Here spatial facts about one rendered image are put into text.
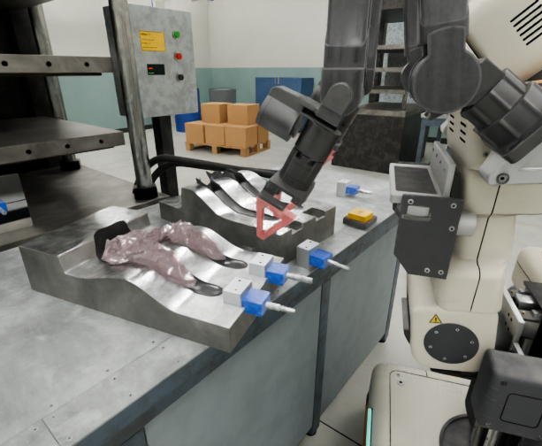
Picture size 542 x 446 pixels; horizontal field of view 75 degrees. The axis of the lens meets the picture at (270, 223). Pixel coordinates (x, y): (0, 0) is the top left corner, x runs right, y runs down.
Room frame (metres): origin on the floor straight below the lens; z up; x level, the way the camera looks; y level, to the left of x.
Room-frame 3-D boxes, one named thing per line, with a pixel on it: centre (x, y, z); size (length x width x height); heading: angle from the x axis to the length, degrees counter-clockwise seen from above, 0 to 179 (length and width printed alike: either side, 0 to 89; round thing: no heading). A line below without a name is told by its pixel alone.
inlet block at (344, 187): (1.29, -0.32, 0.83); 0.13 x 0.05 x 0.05; 55
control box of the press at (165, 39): (1.63, 0.49, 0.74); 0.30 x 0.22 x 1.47; 140
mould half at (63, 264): (0.69, 0.25, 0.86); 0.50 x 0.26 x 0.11; 67
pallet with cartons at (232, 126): (6.08, 0.72, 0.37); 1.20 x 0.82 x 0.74; 62
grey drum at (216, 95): (8.04, 1.02, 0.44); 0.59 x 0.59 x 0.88
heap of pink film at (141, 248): (0.69, 0.24, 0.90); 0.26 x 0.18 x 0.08; 67
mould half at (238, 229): (1.02, 0.09, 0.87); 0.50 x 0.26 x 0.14; 50
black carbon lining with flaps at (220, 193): (1.00, 0.08, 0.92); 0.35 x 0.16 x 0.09; 50
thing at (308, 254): (0.75, -0.13, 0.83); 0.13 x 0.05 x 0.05; 51
